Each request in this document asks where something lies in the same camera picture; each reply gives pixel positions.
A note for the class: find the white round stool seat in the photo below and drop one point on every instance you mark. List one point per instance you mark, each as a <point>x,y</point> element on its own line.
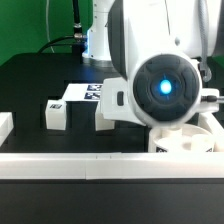
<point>188,138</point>

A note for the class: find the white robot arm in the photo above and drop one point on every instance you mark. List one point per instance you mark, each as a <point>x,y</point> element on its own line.
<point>160,50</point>

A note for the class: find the white sheet with tags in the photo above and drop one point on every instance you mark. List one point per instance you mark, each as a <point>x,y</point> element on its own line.
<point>89,92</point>

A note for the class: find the white front fence bar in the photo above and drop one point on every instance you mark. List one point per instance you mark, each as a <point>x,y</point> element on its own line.
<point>111,165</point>

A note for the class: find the white left fence bar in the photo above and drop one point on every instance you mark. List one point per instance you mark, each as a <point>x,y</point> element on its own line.
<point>6,125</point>

